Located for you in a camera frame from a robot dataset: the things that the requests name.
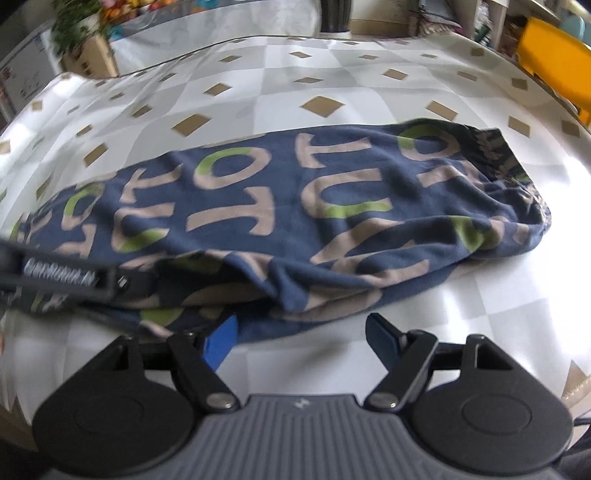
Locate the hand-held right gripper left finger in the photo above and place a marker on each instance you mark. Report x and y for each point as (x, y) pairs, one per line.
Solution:
(220, 342)

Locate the brown cardboard box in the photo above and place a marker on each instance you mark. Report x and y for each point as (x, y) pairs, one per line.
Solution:
(90, 60)

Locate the black plant pot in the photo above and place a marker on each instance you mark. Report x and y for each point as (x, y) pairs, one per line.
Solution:
(336, 16)

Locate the trailing pothos plant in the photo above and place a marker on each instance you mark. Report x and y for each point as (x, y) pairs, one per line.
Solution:
(76, 18)

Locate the light blue stools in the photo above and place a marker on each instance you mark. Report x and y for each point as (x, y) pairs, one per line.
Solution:
(579, 25)

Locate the basket of fruit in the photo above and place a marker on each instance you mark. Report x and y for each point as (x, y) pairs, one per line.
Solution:
(124, 9)

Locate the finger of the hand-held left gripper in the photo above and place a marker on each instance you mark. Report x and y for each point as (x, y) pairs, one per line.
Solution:
(134, 285)

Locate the white desk with shelves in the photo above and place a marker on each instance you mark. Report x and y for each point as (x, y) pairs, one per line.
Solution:
(503, 23)

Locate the blue letter print pants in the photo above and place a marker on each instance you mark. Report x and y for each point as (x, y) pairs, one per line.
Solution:
(300, 207)

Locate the white chest freezer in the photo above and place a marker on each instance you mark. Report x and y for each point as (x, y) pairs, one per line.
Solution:
(25, 74)

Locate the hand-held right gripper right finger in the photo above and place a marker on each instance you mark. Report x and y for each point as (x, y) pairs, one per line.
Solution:
(383, 340)

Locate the yellow plastic chair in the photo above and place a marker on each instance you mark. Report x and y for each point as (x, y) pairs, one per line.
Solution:
(554, 50)

